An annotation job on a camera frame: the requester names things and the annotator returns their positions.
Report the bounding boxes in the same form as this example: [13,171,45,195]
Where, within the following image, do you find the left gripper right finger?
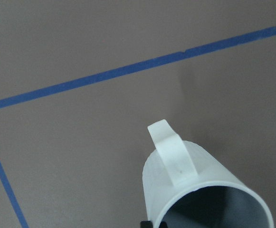
[160,222,167,228]

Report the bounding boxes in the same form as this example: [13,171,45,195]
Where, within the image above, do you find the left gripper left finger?
[140,220,152,228]

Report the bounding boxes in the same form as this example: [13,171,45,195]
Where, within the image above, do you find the white mug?
[142,120,274,228]

